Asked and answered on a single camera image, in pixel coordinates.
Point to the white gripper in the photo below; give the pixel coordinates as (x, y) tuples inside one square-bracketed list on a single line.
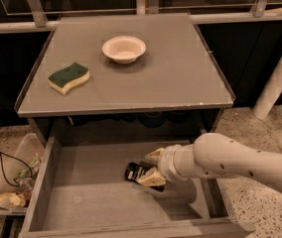
[(166, 164)]

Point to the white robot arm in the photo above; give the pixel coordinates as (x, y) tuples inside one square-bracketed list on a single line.
[(213, 156)]

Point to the open grey top drawer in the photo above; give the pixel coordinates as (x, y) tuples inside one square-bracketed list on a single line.
[(81, 192)]

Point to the grey cabinet with top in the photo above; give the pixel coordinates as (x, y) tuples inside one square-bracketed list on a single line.
[(176, 73)]

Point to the white bowl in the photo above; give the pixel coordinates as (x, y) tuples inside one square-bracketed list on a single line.
[(124, 49)]

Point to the green and yellow sponge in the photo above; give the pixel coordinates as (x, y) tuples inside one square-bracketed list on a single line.
[(69, 77)]

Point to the clear plastic trash bin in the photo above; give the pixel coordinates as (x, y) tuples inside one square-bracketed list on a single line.
[(21, 172)]

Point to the white diagonal post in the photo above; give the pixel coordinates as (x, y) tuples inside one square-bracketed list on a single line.
[(270, 93)]

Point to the metal railing frame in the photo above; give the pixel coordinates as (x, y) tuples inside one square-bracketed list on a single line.
[(114, 14)]

